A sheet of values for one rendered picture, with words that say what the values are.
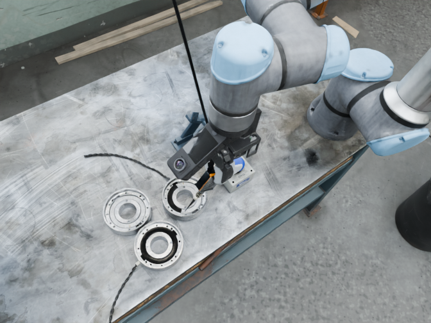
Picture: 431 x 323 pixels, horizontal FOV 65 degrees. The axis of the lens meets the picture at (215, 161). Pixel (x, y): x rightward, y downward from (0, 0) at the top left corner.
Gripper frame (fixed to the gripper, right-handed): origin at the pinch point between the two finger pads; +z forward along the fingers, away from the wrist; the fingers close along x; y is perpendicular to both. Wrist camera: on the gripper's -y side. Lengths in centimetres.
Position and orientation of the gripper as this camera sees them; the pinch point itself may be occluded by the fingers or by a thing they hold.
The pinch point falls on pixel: (212, 176)
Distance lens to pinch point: 71.3
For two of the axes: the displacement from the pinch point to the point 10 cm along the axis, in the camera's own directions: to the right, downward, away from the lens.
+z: -0.7, 4.9, 8.7
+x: -5.4, -7.5, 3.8
